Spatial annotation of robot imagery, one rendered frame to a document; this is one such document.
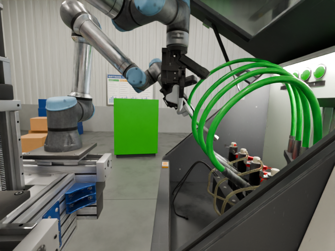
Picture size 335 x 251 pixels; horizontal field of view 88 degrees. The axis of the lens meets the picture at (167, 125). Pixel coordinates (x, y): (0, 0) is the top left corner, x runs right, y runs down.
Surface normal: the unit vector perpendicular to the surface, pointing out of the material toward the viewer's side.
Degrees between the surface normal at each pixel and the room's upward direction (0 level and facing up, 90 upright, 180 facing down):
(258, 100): 90
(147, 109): 90
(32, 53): 90
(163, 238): 0
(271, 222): 90
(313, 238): 76
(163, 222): 0
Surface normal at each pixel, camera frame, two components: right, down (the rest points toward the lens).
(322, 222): -0.96, -0.27
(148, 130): 0.21, 0.14
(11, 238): 0.03, -0.99
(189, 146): -0.01, 0.14
